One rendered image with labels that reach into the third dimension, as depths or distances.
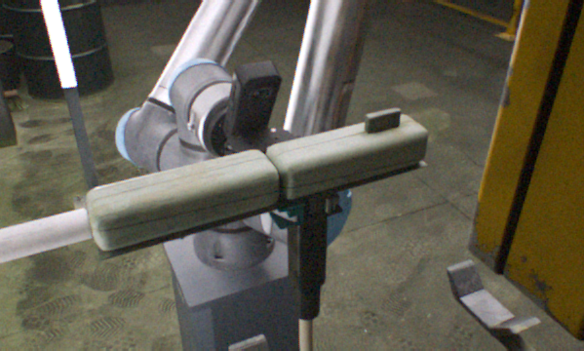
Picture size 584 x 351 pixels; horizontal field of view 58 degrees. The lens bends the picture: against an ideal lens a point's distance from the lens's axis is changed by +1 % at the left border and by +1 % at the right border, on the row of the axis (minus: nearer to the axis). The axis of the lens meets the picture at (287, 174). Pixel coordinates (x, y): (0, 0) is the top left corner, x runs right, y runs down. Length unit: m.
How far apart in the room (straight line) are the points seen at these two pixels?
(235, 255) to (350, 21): 0.54
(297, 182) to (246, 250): 0.71
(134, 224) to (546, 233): 0.31
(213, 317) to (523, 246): 1.01
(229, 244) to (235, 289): 0.10
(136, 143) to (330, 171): 0.47
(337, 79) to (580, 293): 0.78
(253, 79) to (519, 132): 0.38
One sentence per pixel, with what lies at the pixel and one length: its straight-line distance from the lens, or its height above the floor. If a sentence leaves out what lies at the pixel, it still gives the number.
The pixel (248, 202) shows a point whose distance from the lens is 0.44.
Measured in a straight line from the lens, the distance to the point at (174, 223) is 0.43.
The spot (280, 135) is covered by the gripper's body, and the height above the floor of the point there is 1.16.
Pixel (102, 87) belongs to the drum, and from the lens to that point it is 3.77.
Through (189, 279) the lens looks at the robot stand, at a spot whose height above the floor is 0.64.
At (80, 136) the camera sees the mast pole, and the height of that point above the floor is 0.38.
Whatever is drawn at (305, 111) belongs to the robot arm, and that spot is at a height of 1.03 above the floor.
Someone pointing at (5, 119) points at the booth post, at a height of 0.16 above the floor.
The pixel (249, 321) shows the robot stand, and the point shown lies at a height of 0.53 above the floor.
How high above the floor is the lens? 1.43
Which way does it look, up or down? 32 degrees down
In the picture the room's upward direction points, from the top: straight up
